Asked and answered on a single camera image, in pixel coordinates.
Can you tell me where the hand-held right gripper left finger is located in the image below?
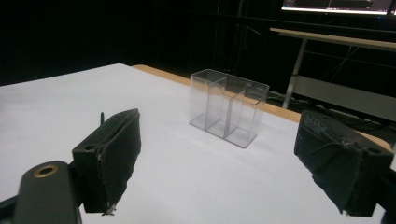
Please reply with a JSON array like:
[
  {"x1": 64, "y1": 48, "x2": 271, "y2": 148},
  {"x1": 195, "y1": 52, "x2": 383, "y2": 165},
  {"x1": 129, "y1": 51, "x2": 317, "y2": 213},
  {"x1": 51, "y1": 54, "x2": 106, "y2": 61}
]
[{"x1": 72, "y1": 108, "x2": 142, "y2": 217}]

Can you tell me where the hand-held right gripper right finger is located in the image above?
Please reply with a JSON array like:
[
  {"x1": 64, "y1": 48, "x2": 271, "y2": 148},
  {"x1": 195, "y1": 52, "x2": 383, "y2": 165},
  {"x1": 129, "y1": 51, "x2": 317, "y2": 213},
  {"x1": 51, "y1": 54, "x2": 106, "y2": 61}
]
[{"x1": 293, "y1": 110, "x2": 394, "y2": 217}]

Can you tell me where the light wooden desk with white legs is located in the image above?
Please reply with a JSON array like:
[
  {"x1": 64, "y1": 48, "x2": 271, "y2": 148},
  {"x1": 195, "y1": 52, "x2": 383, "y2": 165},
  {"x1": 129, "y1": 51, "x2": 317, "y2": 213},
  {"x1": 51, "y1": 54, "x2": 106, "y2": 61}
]
[{"x1": 269, "y1": 27, "x2": 396, "y2": 123}]

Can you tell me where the computer monitor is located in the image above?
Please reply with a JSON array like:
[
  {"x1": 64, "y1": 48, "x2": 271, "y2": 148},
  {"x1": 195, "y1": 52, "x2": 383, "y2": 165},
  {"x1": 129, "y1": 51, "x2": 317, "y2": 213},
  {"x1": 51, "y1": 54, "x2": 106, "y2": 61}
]
[{"x1": 280, "y1": 0, "x2": 396, "y2": 16}]

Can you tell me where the clear plastic compartment organizer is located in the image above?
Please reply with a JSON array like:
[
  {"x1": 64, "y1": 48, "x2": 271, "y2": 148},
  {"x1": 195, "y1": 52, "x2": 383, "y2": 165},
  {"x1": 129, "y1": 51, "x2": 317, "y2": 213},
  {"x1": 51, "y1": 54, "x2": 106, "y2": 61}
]
[{"x1": 189, "y1": 68, "x2": 271, "y2": 149}]

